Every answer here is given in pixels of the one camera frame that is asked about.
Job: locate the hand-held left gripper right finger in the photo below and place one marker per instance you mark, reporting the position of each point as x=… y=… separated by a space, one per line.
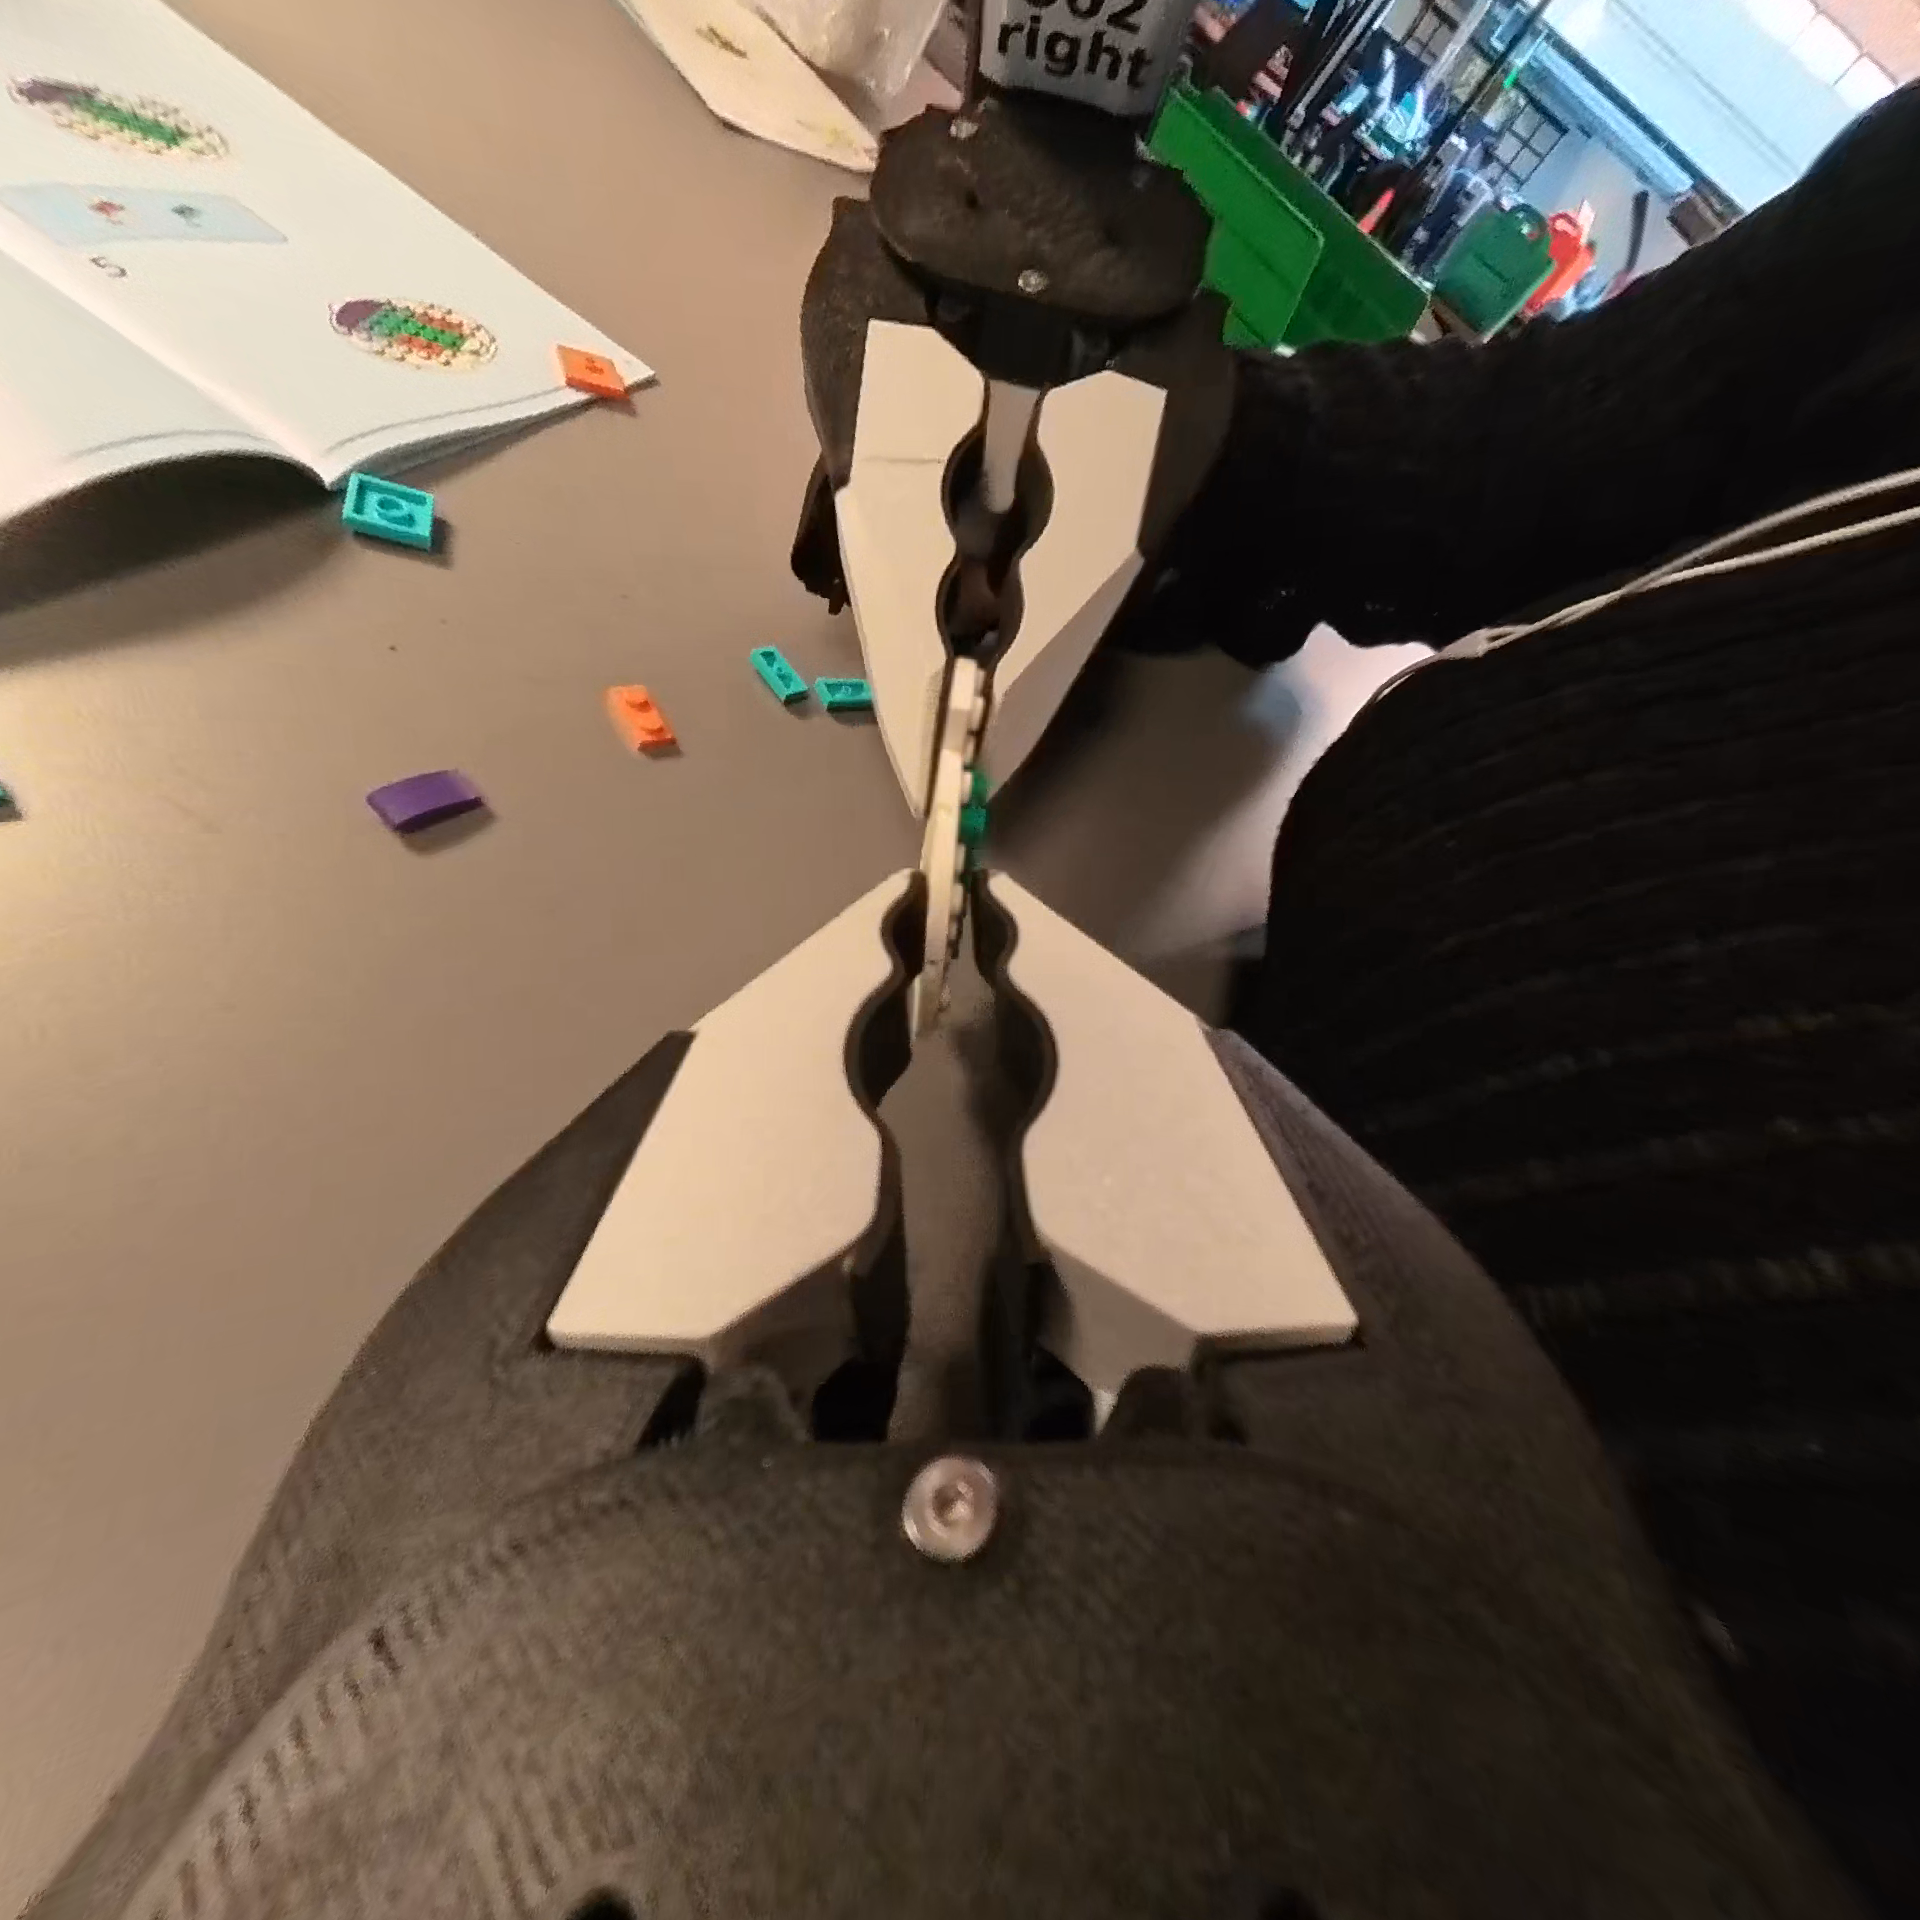
x=1184 y=1184

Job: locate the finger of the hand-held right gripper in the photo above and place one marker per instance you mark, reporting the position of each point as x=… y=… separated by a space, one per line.
x=892 y=495
x=1102 y=523

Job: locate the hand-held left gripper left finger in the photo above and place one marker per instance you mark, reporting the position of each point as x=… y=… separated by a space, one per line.
x=735 y=1184

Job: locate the green lego plate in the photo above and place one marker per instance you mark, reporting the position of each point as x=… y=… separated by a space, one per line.
x=979 y=818

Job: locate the orange lego tile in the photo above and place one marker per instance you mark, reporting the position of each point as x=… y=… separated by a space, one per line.
x=593 y=371

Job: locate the orange lego plate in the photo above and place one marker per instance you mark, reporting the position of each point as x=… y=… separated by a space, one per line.
x=643 y=721

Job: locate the purple curved lego slope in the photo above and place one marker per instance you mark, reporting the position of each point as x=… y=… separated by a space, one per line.
x=428 y=800

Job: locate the teal lego jumper plate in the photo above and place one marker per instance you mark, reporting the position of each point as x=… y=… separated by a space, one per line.
x=395 y=514

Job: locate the clear plastic bag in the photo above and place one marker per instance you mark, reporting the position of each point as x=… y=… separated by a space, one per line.
x=839 y=44

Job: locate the thin paper leaflet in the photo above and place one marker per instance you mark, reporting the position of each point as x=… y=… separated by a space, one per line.
x=750 y=90

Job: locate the small green plastic bin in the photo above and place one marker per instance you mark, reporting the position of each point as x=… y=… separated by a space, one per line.
x=1493 y=263

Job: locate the person's black sweater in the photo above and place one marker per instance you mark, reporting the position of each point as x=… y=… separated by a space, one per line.
x=1651 y=975

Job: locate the open instruction booklet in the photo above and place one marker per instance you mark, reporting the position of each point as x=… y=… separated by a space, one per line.
x=224 y=299

